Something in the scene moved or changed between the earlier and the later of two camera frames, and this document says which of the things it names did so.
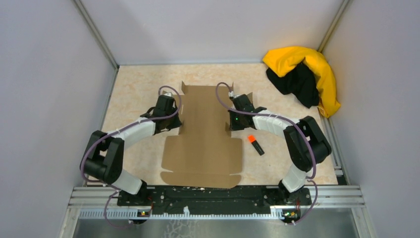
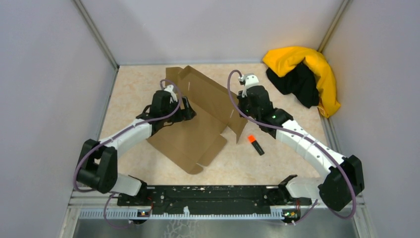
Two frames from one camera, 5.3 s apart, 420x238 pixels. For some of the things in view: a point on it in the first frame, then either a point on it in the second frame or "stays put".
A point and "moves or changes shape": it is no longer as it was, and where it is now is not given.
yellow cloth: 281,60 stays put
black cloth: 301,82 stays put
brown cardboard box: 204,153 moves or changes shape
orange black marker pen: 252,139 stays put
